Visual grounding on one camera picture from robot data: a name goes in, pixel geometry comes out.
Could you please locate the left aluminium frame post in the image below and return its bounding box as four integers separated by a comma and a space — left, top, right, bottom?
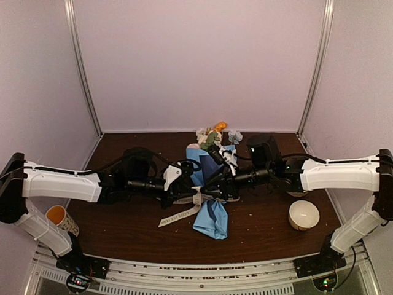
64, 0, 103, 137

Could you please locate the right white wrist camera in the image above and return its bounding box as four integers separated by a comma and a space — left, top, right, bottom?
207, 144, 238, 176

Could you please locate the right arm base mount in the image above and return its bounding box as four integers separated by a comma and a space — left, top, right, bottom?
294, 254, 347, 278

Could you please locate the patterned cup orange inside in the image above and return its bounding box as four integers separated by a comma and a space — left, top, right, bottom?
45, 205, 80, 237

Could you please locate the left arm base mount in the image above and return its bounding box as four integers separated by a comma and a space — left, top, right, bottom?
56, 255, 110, 279

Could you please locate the beige printed ribbon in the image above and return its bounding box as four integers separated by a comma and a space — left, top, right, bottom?
158, 187, 241, 227

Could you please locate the round white bowl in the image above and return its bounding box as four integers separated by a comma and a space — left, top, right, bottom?
289, 200, 320, 231

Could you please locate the light blue fake flower stem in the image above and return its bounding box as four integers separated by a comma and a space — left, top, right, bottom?
228, 130, 243, 145

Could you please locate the cream rose fake flower stem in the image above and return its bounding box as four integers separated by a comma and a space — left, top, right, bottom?
196, 127, 222, 151

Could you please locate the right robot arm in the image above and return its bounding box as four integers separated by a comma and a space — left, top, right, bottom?
201, 134, 392, 272

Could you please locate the right aluminium frame post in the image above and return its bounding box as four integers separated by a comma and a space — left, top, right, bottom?
297, 0, 335, 138

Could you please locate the blue wrapping paper sheet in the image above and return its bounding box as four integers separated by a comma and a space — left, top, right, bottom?
186, 147, 228, 240

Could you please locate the scalloped white bowl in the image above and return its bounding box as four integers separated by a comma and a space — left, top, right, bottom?
287, 191, 309, 197

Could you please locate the orange fake flower stem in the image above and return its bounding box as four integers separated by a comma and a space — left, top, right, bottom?
213, 121, 228, 135

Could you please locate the aluminium frame post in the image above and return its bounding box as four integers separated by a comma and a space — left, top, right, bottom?
297, 0, 335, 138
64, 0, 103, 137

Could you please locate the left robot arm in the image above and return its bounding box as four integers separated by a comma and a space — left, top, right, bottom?
1, 147, 201, 273

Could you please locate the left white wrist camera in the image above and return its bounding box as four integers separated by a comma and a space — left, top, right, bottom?
163, 165, 182, 191

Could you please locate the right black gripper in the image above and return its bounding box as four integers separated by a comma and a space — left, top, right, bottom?
200, 163, 273, 201

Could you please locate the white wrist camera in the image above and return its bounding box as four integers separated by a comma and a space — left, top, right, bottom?
207, 144, 238, 176
163, 165, 182, 191

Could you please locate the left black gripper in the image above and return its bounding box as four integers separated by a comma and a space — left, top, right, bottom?
128, 175, 197, 210

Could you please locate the front aluminium rail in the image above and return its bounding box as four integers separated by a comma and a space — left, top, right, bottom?
30, 242, 378, 295

